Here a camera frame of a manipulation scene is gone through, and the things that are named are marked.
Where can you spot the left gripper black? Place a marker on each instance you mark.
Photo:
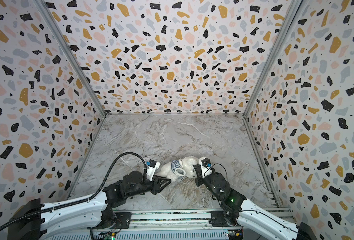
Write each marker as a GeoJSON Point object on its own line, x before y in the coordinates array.
{"type": "Point", "coordinates": [153, 185]}

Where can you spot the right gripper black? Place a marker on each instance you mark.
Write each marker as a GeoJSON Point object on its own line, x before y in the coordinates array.
{"type": "Point", "coordinates": [201, 180]}

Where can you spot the white fluffy teddy bear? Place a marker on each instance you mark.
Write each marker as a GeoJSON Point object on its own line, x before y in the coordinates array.
{"type": "Point", "coordinates": [188, 165]}

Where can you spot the blue white striped knit sweater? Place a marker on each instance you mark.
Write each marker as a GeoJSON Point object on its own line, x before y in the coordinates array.
{"type": "Point", "coordinates": [177, 168]}

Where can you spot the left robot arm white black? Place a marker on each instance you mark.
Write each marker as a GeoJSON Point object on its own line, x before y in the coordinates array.
{"type": "Point", "coordinates": [38, 221]}

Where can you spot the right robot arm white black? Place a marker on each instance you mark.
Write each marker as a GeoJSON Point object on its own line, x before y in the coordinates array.
{"type": "Point", "coordinates": [239, 210]}

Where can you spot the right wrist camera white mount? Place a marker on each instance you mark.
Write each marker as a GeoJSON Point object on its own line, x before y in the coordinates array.
{"type": "Point", "coordinates": [206, 167]}

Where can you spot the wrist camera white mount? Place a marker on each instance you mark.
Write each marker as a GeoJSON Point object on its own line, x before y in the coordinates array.
{"type": "Point", "coordinates": [206, 167]}
{"type": "Point", "coordinates": [152, 167]}

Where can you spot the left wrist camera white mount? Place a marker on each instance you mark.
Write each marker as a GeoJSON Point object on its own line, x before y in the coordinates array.
{"type": "Point", "coordinates": [152, 167]}

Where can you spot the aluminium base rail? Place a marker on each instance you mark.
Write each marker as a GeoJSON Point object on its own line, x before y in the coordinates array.
{"type": "Point", "coordinates": [177, 220]}

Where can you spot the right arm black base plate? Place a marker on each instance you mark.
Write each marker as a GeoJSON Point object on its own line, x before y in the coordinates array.
{"type": "Point", "coordinates": [223, 219]}

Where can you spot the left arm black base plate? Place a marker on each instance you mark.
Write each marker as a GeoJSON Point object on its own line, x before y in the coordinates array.
{"type": "Point", "coordinates": [117, 220]}

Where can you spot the grey vented cable duct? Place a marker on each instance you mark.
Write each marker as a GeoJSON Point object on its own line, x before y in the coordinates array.
{"type": "Point", "coordinates": [151, 235]}

